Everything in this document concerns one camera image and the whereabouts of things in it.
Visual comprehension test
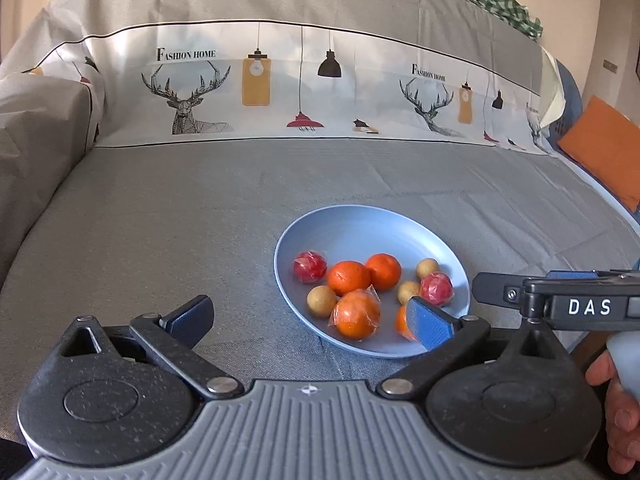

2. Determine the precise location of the person's right hand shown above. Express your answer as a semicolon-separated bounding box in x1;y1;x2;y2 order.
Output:
585;350;640;476

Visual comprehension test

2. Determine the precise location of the bare orange tangerine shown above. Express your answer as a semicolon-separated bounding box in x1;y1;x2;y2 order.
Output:
327;260;372;297
395;304;418;343
364;253;402;292

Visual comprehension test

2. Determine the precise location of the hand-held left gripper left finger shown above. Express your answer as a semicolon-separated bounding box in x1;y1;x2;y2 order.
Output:
59;294;246;402

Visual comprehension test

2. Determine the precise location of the orange cushion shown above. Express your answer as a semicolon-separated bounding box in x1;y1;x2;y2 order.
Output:
556;95;640;214

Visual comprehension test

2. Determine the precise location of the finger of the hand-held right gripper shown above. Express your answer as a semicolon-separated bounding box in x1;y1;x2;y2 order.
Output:
471;272;527;312
547;268;640;284

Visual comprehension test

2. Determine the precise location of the blue patterned pillow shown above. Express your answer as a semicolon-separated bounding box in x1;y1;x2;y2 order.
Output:
546;59;584;153

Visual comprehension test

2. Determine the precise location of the green checked cloth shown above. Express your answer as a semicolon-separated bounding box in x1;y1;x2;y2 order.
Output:
415;0;543;39

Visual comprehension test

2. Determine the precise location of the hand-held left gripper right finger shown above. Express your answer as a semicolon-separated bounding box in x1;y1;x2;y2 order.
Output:
377;296;572;402

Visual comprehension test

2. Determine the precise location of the red plastic-wrapped fruit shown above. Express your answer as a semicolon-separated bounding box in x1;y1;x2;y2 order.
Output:
293;251;328;283
420;271;455;307

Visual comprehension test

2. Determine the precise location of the plastic-wrapped orange tangerine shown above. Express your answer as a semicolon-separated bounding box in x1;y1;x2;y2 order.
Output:
327;285;382;342

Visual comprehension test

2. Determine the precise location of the blue round plate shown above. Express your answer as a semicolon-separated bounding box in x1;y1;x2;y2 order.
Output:
273;205;471;358

